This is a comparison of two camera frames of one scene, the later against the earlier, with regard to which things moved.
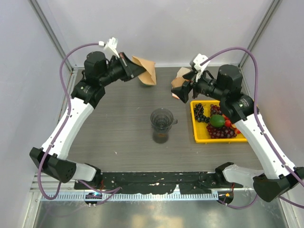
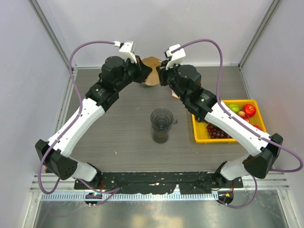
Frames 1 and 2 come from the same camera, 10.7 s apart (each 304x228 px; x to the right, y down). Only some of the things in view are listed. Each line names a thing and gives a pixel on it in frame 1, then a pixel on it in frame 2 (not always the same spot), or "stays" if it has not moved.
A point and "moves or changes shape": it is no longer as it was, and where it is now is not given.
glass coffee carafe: [160, 136] stays
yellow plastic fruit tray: [201, 134] stays
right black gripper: [183, 92] to [162, 72]
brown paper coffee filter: [149, 76] moves or changes shape
